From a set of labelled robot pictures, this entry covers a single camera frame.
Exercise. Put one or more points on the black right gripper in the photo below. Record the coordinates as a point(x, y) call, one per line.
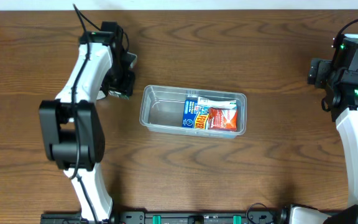
point(320, 72)

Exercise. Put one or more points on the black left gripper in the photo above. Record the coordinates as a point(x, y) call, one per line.
point(128, 81)

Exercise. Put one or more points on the green Zam-Buk box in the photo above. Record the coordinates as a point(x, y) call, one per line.
point(118, 95)

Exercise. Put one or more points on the blue KoolFever box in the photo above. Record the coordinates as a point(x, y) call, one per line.
point(195, 116)

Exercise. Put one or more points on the white green medicine box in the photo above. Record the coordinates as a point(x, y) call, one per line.
point(206, 102)

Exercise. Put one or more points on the red Panadol ActiFast box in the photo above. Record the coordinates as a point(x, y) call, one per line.
point(222, 119)

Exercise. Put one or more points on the dark syrup bottle white cap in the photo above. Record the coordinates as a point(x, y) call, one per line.
point(102, 94)

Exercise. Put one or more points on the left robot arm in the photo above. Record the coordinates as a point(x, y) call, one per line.
point(71, 130)

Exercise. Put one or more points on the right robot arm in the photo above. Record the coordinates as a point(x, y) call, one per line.
point(339, 78)

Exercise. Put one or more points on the clear plastic container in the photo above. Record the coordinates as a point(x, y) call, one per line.
point(163, 107)

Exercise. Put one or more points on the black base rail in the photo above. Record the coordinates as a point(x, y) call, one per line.
point(142, 217)

